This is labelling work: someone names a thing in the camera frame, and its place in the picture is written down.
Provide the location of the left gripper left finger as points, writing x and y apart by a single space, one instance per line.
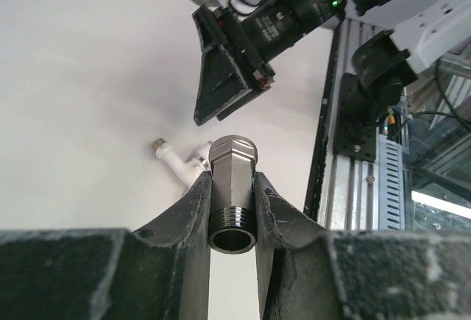
159 271

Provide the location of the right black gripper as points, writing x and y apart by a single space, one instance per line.
227 53

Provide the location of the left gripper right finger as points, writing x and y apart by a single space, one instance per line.
307 272

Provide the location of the silver threaded pipe fitting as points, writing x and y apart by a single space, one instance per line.
232 226

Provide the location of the white plastic water faucet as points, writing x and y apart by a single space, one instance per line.
187 171

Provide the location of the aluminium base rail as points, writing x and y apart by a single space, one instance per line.
342 191

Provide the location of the grey slotted cable duct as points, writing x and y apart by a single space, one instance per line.
394 198

